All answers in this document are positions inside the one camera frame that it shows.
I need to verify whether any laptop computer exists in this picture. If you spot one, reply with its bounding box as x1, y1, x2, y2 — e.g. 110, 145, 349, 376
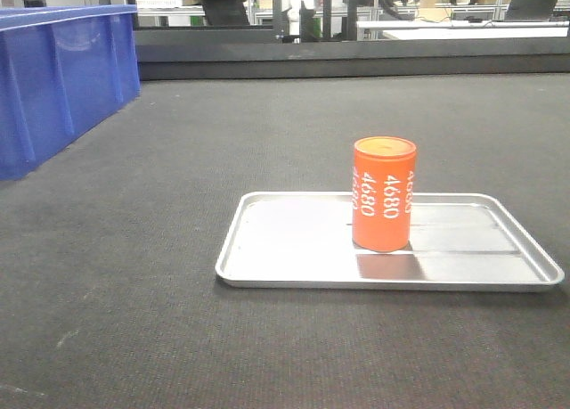
503, 0, 558, 22

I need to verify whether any orange cylindrical capacitor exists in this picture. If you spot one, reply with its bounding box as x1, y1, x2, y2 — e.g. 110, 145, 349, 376
352, 136, 417, 252

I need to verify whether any black office chair background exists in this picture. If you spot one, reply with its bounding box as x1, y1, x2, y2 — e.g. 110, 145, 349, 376
200, 0, 249, 27

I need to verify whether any large blue crate on conveyor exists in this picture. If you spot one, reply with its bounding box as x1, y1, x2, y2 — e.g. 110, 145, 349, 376
1, 4, 141, 180

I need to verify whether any black conveyor belt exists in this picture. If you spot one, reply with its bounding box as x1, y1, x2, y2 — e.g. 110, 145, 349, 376
0, 27, 570, 409

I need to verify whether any silver metal tray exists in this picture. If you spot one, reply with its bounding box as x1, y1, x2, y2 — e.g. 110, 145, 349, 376
215, 192, 565, 292

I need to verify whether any white workbench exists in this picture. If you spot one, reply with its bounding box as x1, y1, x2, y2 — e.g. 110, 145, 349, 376
356, 20, 569, 41

